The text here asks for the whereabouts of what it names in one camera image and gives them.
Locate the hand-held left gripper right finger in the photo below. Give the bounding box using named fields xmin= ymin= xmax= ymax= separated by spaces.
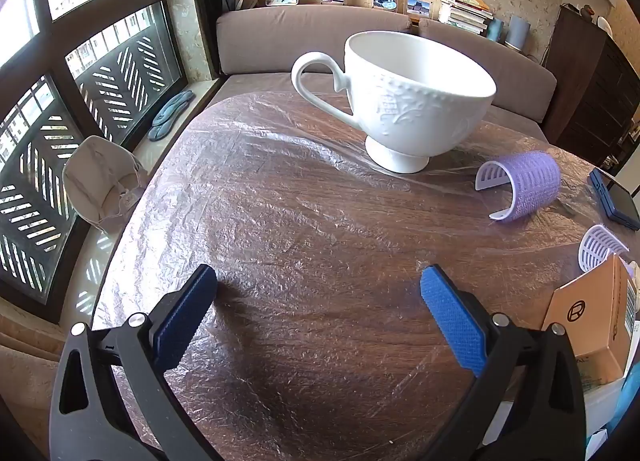
xmin=420 ymin=264 xmax=587 ymax=461

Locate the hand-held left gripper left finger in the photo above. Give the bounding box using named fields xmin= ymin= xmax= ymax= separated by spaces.
xmin=48 ymin=263 xmax=223 ymax=461

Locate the brown cardboard box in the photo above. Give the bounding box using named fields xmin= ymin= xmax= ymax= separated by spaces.
xmin=541 ymin=255 xmax=638 ymax=387

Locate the purple hair roller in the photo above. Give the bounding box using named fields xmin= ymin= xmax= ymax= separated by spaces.
xmin=474 ymin=151 xmax=562 ymax=222
xmin=579 ymin=224 xmax=631 ymax=273

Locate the white medicine box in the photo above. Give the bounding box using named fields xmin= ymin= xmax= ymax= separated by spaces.
xmin=580 ymin=363 xmax=628 ymax=437

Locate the blue-grey slippers pair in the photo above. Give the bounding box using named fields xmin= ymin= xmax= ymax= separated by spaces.
xmin=147 ymin=90 xmax=196 ymax=142

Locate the dark blue handheld device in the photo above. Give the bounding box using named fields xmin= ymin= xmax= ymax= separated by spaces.
xmin=588 ymin=168 xmax=640 ymax=232

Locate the white embossed cup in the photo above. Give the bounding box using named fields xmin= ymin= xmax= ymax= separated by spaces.
xmin=291 ymin=31 xmax=497 ymax=174

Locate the brown sofa back cushion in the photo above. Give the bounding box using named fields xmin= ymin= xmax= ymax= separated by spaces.
xmin=216 ymin=5 xmax=418 ymax=79
xmin=417 ymin=18 xmax=557 ymax=124

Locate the dark wooden cabinet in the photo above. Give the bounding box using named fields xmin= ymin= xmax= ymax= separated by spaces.
xmin=542 ymin=3 xmax=640 ymax=166

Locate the dark framed window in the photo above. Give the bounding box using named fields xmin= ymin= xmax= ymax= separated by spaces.
xmin=0 ymin=0 xmax=188 ymax=327

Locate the grey cylinder speaker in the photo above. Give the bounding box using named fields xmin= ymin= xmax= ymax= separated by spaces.
xmin=505 ymin=15 xmax=531 ymax=49

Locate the stack of books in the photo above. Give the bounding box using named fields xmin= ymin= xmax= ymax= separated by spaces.
xmin=438 ymin=0 xmax=495 ymax=36

